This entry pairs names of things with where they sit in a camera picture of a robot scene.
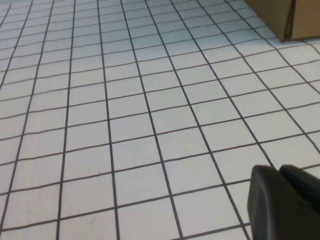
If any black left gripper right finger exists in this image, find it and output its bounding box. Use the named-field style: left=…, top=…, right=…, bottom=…
left=278, top=163, right=320, bottom=213

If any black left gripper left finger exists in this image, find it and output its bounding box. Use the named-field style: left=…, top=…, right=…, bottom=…
left=246, top=164, right=320, bottom=240

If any brown cardboard shoe box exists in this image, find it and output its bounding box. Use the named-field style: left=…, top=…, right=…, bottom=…
left=243, top=0, right=320, bottom=43

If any white black-grid table cloth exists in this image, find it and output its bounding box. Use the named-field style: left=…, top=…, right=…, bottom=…
left=0, top=0, right=320, bottom=240

